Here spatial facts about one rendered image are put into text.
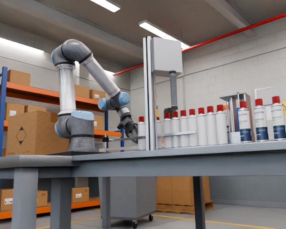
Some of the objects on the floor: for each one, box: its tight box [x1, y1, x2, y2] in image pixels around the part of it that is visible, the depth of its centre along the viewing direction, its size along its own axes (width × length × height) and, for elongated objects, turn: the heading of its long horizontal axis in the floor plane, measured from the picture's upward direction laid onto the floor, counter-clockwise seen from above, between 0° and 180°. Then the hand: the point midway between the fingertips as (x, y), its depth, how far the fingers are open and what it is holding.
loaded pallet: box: [156, 136, 214, 214], centre depth 551 cm, size 120×83×139 cm
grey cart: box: [98, 177, 157, 229], centre depth 413 cm, size 89×63×96 cm
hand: (136, 141), depth 172 cm, fingers closed, pressing on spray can
